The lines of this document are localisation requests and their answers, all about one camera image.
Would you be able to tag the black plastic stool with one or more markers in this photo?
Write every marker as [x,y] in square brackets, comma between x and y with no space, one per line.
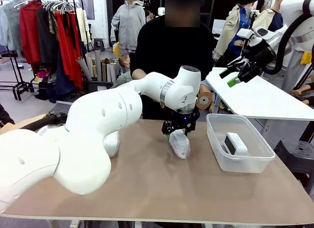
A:
[294,154]

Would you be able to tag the dark grey storage bin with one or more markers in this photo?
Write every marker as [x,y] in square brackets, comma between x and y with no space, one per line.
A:
[94,86]

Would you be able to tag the cream hanging garment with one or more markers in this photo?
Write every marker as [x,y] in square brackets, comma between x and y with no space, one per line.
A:
[82,26]

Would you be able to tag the wide beige paper roll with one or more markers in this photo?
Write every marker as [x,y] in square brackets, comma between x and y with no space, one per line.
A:
[89,63]

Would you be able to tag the white foam clock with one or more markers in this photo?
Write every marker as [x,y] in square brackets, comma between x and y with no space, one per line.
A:
[112,144]

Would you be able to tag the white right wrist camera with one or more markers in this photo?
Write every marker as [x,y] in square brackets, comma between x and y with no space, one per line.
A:
[244,32]

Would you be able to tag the red hanging shirt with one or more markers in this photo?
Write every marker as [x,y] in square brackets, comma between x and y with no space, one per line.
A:
[29,29]

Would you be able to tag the light grey hanging garment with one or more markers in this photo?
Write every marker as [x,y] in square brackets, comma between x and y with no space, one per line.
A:
[12,21]

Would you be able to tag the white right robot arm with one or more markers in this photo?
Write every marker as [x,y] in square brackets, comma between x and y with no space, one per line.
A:
[294,7]

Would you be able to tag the brown cardboard spool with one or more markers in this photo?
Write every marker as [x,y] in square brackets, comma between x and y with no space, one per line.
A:
[203,100]

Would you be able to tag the white paper roll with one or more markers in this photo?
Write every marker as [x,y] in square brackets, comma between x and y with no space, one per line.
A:
[113,73]
[109,73]

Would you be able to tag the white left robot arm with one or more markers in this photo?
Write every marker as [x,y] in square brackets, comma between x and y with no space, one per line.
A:
[86,139]

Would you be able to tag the black stand pole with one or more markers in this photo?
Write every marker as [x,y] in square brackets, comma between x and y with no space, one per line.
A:
[254,16]

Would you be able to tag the grey plastic step stool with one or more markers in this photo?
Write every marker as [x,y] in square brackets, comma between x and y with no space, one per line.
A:
[98,40]

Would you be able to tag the yellow bag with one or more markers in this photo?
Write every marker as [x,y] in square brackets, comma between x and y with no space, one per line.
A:
[117,51]

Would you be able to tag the mannequin beige jacket blue shirt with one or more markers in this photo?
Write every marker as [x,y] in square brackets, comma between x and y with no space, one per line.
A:
[228,34]

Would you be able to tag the slanted grey paper roll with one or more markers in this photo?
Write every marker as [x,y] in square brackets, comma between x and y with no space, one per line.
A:
[83,68]

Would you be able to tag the person in black shirt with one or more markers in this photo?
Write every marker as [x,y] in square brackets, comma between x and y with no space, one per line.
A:
[176,46]

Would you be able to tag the mannequin cream vest navy shirt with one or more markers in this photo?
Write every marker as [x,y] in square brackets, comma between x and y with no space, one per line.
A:
[269,16]

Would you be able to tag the thin brown paper roll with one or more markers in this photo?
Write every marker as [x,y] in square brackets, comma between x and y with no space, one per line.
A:
[103,73]

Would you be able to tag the seated mannequin green jacket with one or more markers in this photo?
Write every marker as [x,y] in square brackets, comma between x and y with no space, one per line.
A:
[123,63]

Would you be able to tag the mannequin grey skirt yellow cloth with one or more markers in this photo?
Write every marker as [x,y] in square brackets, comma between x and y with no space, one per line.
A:
[294,65]

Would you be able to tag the clear plastic container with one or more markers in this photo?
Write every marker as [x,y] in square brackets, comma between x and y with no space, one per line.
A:
[245,164]

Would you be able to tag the tall grey paper roll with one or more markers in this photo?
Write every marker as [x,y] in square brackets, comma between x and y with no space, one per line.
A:
[98,65]

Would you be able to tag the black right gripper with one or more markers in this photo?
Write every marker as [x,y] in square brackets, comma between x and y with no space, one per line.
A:
[260,53]

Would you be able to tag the white work table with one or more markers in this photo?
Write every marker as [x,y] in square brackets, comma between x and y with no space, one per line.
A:
[257,100]

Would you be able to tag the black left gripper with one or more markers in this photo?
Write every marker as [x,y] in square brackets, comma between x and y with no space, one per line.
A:
[184,118]

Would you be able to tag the long red hanging dress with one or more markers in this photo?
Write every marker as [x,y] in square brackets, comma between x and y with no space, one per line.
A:
[66,41]

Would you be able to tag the clear bubble clock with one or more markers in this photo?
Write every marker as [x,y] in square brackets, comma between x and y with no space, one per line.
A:
[180,145]

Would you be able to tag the white digital alarm clock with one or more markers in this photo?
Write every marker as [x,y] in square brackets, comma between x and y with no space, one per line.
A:
[236,144]

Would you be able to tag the black hanging garment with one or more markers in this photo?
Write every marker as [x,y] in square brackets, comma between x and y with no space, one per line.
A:
[46,36]

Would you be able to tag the lying bare mannequin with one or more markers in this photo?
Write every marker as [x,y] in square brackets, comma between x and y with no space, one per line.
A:
[300,91]

